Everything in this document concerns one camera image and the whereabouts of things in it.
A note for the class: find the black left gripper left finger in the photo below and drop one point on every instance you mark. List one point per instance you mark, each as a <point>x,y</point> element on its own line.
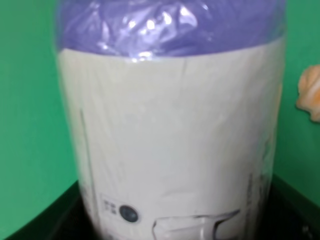
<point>65,219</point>

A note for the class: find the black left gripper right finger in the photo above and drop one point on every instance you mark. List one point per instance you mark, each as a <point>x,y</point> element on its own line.
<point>289,215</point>

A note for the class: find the purple garbage bag roll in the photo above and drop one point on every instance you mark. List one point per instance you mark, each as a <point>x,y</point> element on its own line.
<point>173,107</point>

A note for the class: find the orange striped bread toy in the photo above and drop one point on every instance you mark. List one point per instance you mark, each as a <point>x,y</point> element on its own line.
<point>309,92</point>

